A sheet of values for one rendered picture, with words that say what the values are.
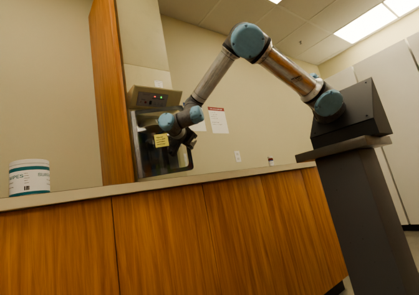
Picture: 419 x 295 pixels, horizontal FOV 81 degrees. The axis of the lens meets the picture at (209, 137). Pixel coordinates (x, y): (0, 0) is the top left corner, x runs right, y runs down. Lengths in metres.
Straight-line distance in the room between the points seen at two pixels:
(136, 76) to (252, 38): 0.90
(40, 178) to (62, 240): 0.26
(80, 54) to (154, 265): 1.58
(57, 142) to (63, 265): 0.95
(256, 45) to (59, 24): 1.63
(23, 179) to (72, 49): 1.23
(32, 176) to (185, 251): 0.69
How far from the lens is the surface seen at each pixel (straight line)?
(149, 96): 1.53
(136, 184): 1.10
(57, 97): 1.94
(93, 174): 1.81
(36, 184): 1.15
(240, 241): 1.42
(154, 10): 2.07
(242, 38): 0.96
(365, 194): 1.23
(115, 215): 1.09
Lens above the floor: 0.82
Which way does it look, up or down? 13 degrees up
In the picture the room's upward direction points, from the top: 11 degrees counter-clockwise
